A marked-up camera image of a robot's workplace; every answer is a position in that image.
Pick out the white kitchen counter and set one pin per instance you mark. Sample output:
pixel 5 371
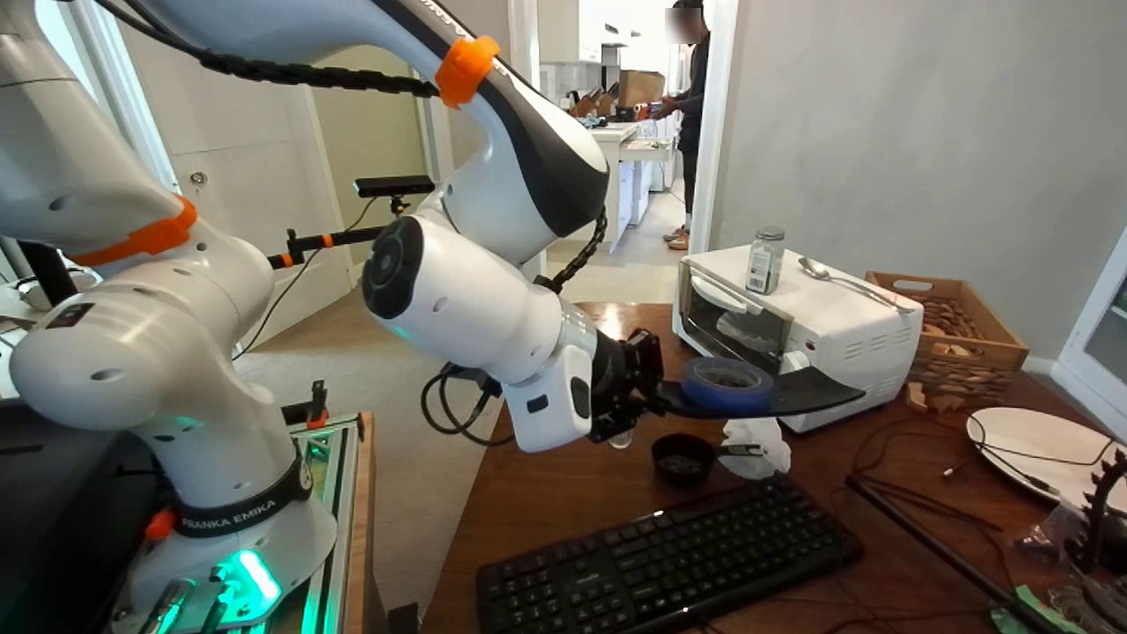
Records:
pixel 627 163

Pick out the crumpled white tissue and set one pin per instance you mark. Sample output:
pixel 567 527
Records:
pixel 762 443

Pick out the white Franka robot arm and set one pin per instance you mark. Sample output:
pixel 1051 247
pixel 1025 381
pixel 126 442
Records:
pixel 471 294

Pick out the black boom with orange bands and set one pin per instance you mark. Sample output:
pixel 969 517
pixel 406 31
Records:
pixel 329 239

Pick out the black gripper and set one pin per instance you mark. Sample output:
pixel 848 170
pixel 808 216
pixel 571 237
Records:
pixel 622 381

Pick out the white plate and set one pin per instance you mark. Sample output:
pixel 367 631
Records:
pixel 1035 442

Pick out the small clear glass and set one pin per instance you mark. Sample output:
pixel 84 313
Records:
pixel 622 442

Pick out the person in dark clothes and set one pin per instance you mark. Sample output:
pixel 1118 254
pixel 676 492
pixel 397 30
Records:
pixel 695 106

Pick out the black bar camera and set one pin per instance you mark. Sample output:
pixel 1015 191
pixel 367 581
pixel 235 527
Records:
pixel 397 185

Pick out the dark cabinet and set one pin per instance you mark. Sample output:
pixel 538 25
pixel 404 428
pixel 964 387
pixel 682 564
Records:
pixel 59 530

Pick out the white toaster oven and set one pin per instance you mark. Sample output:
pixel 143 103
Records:
pixel 858 338

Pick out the black computer keyboard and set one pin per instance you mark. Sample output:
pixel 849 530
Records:
pixel 669 557

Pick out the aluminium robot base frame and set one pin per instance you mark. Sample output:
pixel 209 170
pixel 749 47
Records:
pixel 343 493

